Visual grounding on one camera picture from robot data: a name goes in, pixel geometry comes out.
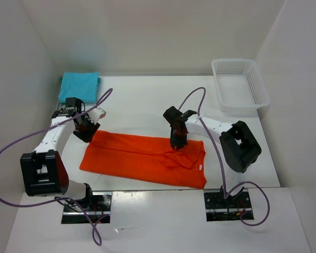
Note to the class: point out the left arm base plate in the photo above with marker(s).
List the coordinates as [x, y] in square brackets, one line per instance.
[98, 208]

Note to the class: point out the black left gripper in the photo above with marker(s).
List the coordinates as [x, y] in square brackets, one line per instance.
[88, 136]

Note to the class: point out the orange t shirt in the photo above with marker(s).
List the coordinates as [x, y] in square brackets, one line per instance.
[148, 159]

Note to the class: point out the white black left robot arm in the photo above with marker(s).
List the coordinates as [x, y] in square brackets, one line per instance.
[43, 170]

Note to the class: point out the white plastic basket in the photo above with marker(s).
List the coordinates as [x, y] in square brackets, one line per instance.
[240, 86]

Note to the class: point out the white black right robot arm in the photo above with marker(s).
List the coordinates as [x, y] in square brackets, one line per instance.
[235, 144]

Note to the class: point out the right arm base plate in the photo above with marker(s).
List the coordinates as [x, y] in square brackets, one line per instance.
[219, 209]

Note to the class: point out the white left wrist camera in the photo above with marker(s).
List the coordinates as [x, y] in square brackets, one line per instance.
[96, 114]

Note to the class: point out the light blue t shirt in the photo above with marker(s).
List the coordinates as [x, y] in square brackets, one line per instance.
[83, 86]

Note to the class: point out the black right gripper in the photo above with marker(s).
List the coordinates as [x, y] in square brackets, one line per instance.
[174, 142]

